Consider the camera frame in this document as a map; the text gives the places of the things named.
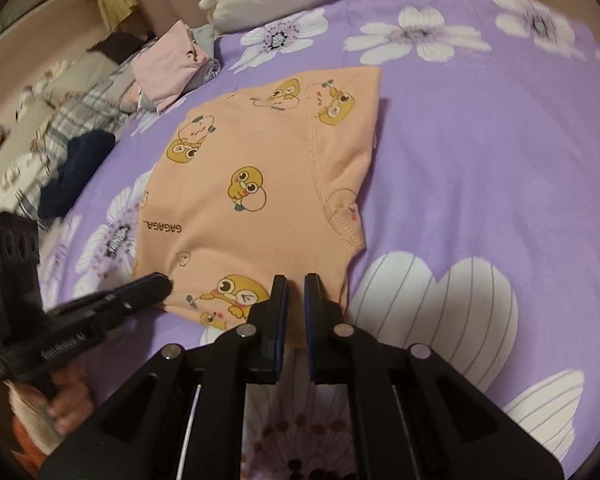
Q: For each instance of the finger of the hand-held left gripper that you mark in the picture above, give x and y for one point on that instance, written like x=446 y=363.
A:
x=130 y=295

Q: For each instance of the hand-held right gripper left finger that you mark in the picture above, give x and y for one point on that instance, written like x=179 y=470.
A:
x=279 y=310

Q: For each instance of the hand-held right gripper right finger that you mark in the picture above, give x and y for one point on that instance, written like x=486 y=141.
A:
x=312 y=310

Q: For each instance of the orange printed shirt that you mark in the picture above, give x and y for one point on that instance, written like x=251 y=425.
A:
x=260 y=160

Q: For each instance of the person's left hand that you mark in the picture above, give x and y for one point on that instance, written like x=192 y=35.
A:
x=72 y=400

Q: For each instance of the white printed cloth bag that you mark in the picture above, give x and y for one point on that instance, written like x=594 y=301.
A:
x=22 y=175

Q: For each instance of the navy dark cloth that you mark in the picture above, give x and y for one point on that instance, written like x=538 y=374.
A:
x=77 y=170

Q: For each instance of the beige pillow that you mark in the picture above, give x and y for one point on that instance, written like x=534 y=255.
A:
x=22 y=127
x=80 y=77

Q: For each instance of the plaid quilt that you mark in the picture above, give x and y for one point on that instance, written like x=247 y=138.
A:
x=75 y=115

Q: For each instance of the purple floral bedsheet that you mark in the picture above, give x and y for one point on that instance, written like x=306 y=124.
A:
x=455 y=160

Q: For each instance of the pink folded garment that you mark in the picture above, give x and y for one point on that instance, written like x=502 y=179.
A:
x=165 y=62

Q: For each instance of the brown cushion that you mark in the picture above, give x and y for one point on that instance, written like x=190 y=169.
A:
x=122 y=45

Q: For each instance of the grey folded garment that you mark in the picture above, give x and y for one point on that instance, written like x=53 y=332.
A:
x=207 y=50

